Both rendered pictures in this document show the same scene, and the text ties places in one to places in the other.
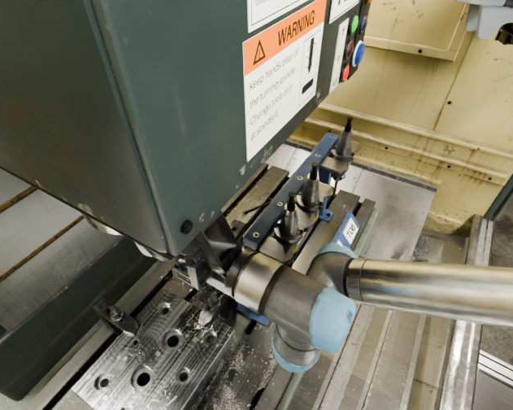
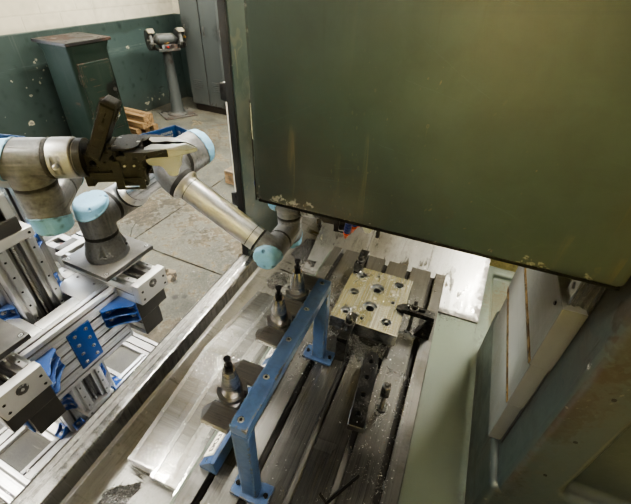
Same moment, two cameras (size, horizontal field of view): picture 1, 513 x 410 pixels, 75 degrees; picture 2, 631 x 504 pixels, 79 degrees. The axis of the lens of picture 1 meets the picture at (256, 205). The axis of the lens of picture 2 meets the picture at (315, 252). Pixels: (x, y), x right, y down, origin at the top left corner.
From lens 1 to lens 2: 1.25 m
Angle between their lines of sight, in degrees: 97
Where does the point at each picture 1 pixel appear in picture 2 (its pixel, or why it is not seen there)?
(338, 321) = not seen: hidden behind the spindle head
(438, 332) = (138, 426)
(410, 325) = (168, 416)
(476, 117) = not seen: outside the picture
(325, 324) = not seen: hidden behind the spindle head
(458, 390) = (165, 348)
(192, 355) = (353, 299)
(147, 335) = (387, 306)
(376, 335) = (208, 395)
